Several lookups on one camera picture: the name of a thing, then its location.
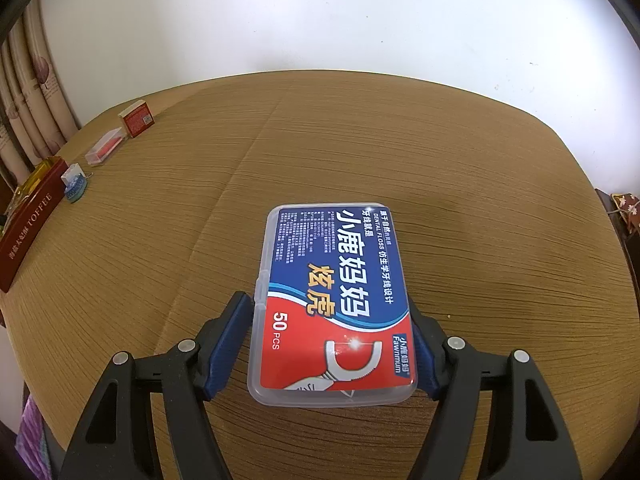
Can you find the pink beige cube box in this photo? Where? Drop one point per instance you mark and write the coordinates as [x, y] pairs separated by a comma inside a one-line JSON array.
[[136, 118]]

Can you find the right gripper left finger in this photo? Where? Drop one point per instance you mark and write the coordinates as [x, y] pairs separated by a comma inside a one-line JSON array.
[[114, 437]]

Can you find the red gold metal tin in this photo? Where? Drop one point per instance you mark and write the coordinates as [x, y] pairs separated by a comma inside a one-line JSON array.
[[31, 205]]

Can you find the black white zigzag cube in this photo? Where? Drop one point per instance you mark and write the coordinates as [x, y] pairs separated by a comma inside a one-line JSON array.
[[72, 173]]

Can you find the small blue round container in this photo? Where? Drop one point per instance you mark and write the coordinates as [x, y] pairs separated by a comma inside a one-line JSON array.
[[76, 189]]

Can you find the blue red dental floss box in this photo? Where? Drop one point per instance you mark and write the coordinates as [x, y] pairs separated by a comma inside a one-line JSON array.
[[332, 325]]

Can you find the beige patterned curtain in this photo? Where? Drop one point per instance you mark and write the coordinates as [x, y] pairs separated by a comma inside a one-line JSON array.
[[36, 120]]

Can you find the clear box with red packet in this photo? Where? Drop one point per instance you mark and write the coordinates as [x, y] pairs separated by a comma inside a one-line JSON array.
[[105, 146]]

